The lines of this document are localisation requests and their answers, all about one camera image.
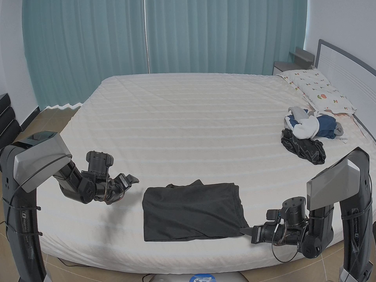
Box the bed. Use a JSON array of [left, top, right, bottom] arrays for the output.
[[35, 38, 376, 269]]

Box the pile of clothes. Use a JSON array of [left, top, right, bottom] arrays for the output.
[[284, 106, 349, 142]]

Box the grey bedside table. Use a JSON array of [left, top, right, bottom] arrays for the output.
[[273, 46, 315, 76]]

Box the white printed pillow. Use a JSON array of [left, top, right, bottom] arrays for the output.
[[276, 68, 358, 115]]

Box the black shiny garment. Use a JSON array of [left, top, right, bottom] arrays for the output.
[[280, 128, 326, 165]]

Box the black T-shirt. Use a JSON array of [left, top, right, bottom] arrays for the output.
[[142, 179, 251, 242]]

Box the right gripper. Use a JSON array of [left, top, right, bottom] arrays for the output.
[[239, 224, 268, 244]]

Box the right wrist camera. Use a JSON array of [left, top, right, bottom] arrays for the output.
[[266, 209, 282, 223]]

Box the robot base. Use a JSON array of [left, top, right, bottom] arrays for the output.
[[153, 272, 248, 282]]

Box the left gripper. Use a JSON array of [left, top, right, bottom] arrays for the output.
[[110, 174, 140, 197]]

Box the blue-green curtain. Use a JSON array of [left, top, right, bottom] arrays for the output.
[[22, 0, 151, 111], [145, 0, 308, 76]]

